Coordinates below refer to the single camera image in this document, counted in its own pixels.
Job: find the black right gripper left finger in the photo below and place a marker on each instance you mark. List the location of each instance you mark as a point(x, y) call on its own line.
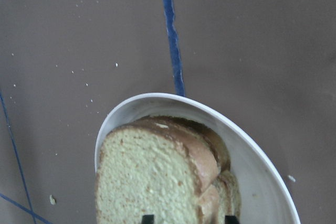
point(147, 219)

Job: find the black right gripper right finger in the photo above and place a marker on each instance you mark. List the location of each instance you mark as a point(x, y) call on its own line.
point(231, 220)

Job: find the bread slice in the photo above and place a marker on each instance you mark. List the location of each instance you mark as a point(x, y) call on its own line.
point(153, 166)
point(226, 183)

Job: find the white round plate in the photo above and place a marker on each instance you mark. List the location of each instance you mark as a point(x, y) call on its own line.
point(264, 195)

